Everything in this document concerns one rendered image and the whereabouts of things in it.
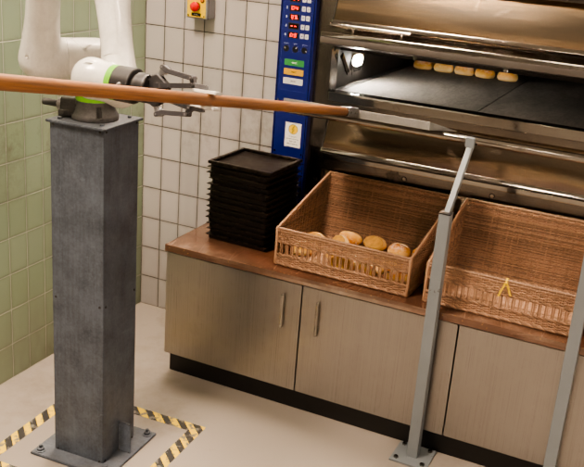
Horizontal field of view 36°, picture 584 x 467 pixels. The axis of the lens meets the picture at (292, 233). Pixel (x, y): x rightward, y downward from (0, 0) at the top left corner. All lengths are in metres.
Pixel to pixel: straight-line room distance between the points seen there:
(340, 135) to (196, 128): 0.70
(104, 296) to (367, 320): 0.97
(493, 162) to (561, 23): 0.57
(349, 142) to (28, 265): 1.39
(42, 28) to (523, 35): 1.72
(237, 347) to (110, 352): 0.68
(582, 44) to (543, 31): 0.15
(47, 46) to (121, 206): 0.56
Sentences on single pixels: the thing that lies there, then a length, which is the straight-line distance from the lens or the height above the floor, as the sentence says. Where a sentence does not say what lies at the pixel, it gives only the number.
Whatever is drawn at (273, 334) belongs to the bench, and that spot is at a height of 0.31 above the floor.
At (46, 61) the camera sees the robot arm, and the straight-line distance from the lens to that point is 2.83.
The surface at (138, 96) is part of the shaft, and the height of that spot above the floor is 1.46.
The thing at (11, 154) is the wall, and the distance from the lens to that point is 3.56.
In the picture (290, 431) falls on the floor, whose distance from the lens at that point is 3.52.
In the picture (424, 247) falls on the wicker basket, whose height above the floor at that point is 0.73.
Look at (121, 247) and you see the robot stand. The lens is 3.03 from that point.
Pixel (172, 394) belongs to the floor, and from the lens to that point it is 3.72.
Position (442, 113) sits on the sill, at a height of 1.16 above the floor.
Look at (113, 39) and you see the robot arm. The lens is 2.55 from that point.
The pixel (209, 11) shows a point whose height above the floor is 1.44.
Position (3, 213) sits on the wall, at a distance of 3.58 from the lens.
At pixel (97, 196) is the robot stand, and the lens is 2.89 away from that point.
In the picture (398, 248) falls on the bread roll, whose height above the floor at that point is 0.63.
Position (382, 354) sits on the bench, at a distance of 3.36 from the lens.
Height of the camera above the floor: 1.85
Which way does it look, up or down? 19 degrees down
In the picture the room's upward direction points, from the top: 4 degrees clockwise
